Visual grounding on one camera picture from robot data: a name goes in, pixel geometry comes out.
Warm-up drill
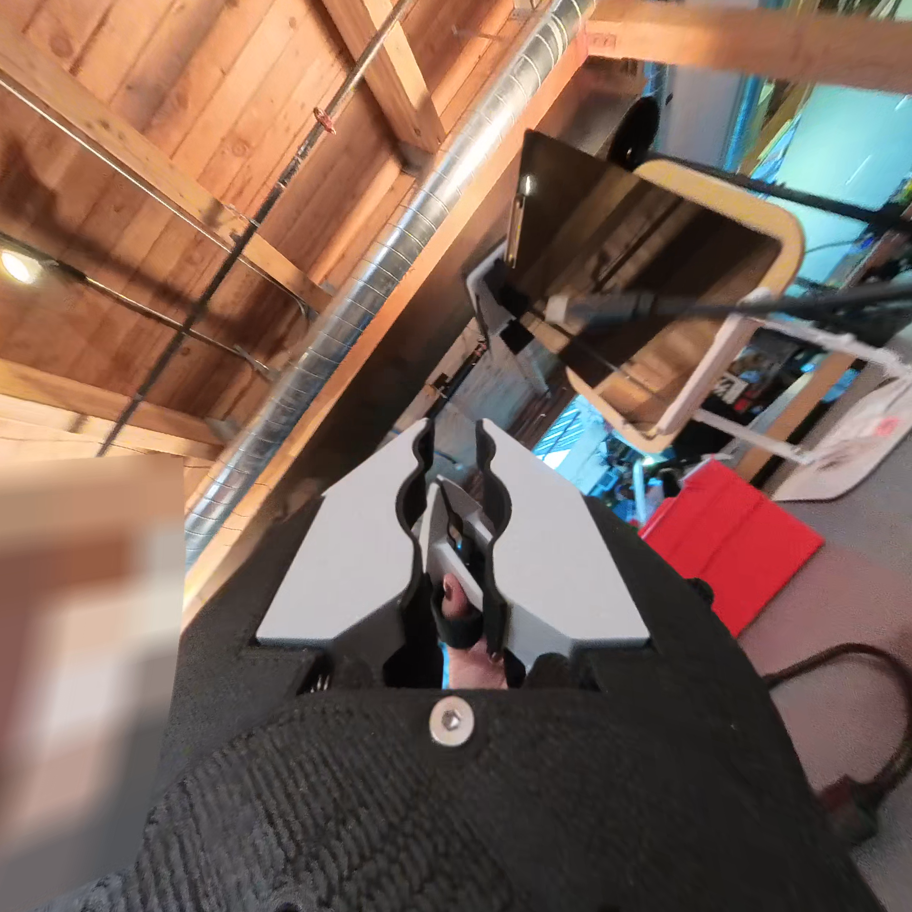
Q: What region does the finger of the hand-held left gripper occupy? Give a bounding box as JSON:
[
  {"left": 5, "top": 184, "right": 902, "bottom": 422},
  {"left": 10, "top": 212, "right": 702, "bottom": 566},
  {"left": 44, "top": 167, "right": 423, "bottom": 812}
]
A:
[
  {"left": 439, "top": 477, "right": 494, "bottom": 565},
  {"left": 419, "top": 479, "right": 458, "bottom": 580}
]

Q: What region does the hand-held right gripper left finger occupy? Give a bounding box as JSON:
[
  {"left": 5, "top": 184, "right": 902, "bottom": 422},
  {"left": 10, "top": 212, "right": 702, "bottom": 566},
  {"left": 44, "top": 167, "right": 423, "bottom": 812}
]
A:
[{"left": 255, "top": 418, "right": 437, "bottom": 653}]

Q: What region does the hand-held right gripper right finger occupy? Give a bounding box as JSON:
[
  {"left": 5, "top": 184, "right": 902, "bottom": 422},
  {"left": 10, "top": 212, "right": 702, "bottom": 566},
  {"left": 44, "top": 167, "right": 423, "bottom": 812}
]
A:
[{"left": 474, "top": 418, "right": 652, "bottom": 665}]

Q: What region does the black usb adapter with cable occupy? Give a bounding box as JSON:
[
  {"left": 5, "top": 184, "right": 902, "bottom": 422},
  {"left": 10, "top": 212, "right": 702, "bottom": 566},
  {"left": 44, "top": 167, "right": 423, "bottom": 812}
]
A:
[{"left": 547, "top": 281, "right": 912, "bottom": 337}]

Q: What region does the person's left hand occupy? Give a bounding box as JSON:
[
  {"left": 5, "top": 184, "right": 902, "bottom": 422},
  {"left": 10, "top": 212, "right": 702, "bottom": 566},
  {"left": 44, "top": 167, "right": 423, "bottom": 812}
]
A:
[{"left": 436, "top": 573, "right": 511, "bottom": 692}]

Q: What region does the red flat case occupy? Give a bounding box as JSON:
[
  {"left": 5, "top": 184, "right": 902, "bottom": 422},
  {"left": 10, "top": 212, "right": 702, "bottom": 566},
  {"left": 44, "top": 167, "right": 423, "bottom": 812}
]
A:
[{"left": 639, "top": 459, "right": 825, "bottom": 637}]

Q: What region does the white tablet stand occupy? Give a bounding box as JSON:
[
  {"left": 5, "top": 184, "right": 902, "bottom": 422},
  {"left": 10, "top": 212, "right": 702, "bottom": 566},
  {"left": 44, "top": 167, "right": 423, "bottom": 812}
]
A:
[{"left": 466, "top": 253, "right": 550, "bottom": 357}]

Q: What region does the black laptop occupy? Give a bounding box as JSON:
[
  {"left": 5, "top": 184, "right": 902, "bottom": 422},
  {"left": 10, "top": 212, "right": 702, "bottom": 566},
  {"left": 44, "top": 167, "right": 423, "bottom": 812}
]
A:
[{"left": 507, "top": 130, "right": 685, "bottom": 389}]

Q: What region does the white printed sheet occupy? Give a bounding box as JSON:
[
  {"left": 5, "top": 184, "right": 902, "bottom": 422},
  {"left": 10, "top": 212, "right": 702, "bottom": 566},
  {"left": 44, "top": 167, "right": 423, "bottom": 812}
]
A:
[{"left": 773, "top": 378, "right": 912, "bottom": 503}]

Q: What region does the black sprinkler pipe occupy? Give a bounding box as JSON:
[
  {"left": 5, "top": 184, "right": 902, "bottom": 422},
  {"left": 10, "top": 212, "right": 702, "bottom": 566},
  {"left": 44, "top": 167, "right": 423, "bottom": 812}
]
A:
[{"left": 96, "top": 0, "right": 421, "bottom": 457}]

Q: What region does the black table with plywood edge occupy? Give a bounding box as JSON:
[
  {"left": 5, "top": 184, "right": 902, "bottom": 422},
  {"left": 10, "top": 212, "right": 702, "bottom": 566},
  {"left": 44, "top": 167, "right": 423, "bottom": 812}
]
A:
[{"left": 570, "top": 160, "right": 899, "bottom": 464}]

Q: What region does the round ceiling lamp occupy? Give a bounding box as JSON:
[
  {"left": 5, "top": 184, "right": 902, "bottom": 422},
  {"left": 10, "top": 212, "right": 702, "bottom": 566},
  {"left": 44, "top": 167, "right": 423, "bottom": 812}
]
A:
[{"left": 0, "top": 242, "right": 45, "bottom": 287}]

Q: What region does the silver spiral air duct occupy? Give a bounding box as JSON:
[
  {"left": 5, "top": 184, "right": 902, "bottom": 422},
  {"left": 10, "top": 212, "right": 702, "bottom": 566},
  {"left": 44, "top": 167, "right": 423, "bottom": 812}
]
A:
[{"left": 184, "top": 0, "right": 596, "bottom": 567}]

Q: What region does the brown cable loop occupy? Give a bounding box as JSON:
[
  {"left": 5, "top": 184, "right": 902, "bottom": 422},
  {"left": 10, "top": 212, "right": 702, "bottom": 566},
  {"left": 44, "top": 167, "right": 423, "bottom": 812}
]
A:
[{"left": 766, "top": 641, "right": 912, "bottom": 845}]

